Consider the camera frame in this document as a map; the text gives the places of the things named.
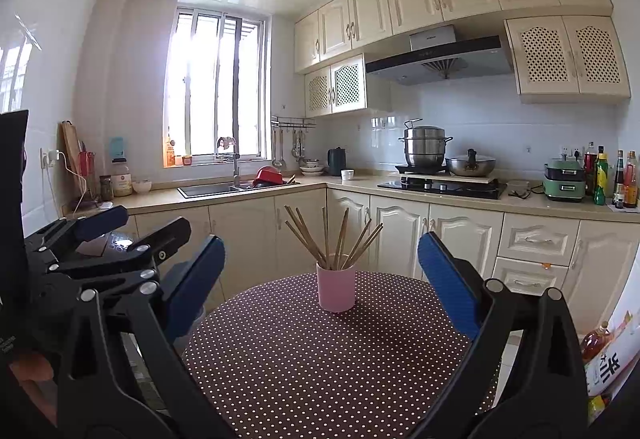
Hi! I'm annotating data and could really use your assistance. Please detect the red capped dark bottle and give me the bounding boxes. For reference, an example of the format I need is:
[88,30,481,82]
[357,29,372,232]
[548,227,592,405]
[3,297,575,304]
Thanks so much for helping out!
[584,142,598,197]

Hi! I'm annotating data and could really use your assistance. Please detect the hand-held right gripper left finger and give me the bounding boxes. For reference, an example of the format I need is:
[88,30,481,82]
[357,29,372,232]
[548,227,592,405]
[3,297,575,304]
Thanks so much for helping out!
[57,234,236,439]

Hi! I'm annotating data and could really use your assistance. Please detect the metal kitchen faucet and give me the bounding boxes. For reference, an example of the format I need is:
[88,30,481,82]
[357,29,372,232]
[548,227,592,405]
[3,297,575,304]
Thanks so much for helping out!
[216,136,242,190]

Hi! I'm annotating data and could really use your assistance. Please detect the dark electric kettle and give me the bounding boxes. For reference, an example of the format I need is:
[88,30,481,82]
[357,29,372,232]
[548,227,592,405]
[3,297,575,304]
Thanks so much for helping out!
[327,146,347,177]

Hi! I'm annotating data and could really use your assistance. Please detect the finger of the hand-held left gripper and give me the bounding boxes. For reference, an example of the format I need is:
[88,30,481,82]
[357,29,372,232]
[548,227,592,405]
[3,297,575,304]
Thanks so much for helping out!
[45,218,192,315]
[25,206,130,260]

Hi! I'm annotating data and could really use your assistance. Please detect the cream cabinet drawer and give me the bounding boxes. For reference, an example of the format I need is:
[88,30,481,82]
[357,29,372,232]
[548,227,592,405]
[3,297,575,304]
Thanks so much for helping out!
[492,257,571,297]
[497,213,581,267]

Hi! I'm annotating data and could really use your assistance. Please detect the cream base cabinets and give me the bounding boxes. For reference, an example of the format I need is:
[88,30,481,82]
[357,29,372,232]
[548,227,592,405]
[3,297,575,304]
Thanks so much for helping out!
[65,179,640,335]

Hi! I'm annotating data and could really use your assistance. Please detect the metal wall utensil rack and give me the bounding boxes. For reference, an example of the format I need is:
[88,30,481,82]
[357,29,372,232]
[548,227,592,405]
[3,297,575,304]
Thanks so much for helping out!
[270,116,317,130]

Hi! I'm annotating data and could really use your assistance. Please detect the dark sauce bottle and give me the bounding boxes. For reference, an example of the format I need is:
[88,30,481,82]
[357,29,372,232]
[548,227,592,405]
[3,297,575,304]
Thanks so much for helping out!
[612,150,627,209]

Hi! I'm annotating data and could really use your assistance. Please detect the pink cup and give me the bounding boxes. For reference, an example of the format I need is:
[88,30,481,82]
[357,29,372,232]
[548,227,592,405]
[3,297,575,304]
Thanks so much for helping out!
[316,265,357,313]

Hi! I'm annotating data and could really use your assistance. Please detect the large glass jar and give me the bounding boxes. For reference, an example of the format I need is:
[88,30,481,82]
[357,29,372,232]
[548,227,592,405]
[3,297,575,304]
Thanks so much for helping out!
[111,158,133,197]

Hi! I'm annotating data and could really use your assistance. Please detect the cream lattice door cabinet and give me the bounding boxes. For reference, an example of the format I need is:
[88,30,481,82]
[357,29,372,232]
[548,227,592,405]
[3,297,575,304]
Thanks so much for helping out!
[504,14,632,105]
[304,53,393,118]

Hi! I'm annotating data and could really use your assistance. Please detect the white charging cable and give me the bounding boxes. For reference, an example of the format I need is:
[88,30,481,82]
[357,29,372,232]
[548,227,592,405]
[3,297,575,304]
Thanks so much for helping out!
[59,154,96,215]

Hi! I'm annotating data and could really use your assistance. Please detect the red plastic holder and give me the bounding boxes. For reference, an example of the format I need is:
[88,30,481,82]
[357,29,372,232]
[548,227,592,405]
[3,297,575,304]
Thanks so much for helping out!
[78,150,97,198]

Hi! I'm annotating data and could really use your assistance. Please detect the green multi cooker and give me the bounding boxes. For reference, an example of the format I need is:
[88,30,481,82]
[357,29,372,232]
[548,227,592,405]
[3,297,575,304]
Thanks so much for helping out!
[542,159,587,203]

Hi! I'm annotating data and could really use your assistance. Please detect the stainless steel steamer pot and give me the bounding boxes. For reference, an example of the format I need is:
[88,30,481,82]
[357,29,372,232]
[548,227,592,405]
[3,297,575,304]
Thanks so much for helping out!
[398,118,453,168]

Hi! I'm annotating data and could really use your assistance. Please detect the green bottle yellow label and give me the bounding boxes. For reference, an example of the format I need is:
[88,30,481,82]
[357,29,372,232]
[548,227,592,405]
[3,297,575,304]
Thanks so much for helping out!
[593,146,608,206]

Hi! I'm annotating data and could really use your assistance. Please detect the black glass cooktop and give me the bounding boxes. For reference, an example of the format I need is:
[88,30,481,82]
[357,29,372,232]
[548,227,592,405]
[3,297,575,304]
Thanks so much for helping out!
[377,178,508,200]

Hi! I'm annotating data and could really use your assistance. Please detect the red colander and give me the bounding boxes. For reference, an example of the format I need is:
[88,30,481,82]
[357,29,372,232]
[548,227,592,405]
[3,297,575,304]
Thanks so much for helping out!
[252,166,283,187]

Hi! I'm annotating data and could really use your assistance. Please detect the hanging metal ladle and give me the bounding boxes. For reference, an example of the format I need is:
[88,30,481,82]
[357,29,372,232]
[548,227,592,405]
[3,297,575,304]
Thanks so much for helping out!
[271,129,287,170]

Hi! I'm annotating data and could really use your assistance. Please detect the person's left hand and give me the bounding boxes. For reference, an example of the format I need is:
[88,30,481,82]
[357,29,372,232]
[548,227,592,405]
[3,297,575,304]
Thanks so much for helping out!
[10,351,58,425]

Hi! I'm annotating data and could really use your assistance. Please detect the metal wok with lid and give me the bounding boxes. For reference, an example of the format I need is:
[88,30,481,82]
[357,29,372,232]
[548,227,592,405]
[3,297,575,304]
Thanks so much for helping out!
[445,149,497,178]

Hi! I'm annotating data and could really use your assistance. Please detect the stainless steel sink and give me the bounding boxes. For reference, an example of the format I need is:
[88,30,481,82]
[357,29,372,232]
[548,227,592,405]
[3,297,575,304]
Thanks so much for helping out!
[177,180,301,199]

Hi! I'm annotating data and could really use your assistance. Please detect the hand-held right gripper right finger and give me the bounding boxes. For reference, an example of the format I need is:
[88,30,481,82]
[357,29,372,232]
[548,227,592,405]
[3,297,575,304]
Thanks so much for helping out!
[410,231,588,439]

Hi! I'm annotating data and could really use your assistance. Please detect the red label sauce bottle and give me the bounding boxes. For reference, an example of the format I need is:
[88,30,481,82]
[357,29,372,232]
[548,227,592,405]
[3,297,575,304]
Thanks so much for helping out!
[623,150,640,209]

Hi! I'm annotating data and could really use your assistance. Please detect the white orange printed bag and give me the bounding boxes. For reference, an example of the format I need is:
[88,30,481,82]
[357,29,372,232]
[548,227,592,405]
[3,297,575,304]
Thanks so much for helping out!
[580,286,640,425]

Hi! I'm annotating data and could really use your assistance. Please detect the brown polka dot tablecloth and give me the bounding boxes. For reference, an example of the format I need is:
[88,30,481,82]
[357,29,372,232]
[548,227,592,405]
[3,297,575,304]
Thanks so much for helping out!
[181,270,501,439]

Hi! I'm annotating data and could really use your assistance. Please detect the black range hood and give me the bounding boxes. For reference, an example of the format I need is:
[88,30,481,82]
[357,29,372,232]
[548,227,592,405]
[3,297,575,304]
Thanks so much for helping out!
[365,24,516,86]

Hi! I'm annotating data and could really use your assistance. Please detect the black induction cooker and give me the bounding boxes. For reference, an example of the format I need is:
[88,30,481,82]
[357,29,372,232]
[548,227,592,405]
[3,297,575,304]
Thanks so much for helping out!
[395,163,448,175]

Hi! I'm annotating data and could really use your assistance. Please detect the barred kitchen window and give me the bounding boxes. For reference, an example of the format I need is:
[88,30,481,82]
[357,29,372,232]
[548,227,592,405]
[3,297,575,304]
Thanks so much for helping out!
[162,5,268,168]

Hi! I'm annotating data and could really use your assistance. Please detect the orange cooking oil bottle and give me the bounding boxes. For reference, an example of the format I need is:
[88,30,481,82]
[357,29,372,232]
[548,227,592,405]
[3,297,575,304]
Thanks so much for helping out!
[581,321,613,365]

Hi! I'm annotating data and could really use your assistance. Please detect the group of wooden chopsticks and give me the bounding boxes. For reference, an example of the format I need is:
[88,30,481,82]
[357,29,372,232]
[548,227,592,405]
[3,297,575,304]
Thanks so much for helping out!
[284,205,385,271]

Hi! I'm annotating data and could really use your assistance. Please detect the wooden cutting board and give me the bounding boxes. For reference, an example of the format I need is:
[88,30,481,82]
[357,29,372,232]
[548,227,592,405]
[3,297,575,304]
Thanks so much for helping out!
[61,120,87,200]

